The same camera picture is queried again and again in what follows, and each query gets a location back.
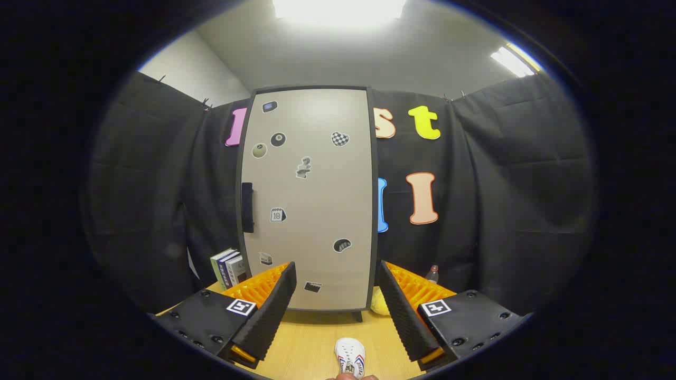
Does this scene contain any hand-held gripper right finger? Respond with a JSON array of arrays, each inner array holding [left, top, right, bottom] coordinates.
[[378, 260, 531, 373]]

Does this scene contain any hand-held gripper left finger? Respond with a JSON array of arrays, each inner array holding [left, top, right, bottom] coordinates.
[[151, 261, 297, 370]]

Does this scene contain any white canvas shoe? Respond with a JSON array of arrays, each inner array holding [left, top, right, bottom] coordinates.
[[334, 338, 366, 378]]

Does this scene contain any beige shoe cabinet door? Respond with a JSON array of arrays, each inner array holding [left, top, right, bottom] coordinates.
[[242, 89, 373, 311]]

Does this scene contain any black door handle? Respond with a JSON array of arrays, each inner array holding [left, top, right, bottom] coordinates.
[[241, 182, 255, 233]]

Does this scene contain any dark grey shoe cabinet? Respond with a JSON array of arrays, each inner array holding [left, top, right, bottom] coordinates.
[[236, 85, 380, 322]]

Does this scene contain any yellow corn toy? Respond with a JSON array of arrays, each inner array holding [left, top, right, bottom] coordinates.
[[370, 287, 391, 316]]

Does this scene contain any white grey book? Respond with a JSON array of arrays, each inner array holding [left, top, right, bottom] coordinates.
[[224, 256, 249, 288]]

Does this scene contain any narrow ceiling light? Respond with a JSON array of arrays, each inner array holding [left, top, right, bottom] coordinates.
[[490, 43, 542, 78]]

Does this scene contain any large ceiling light panel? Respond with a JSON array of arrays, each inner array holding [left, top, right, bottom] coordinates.
[[272, 0, 407, 27]]

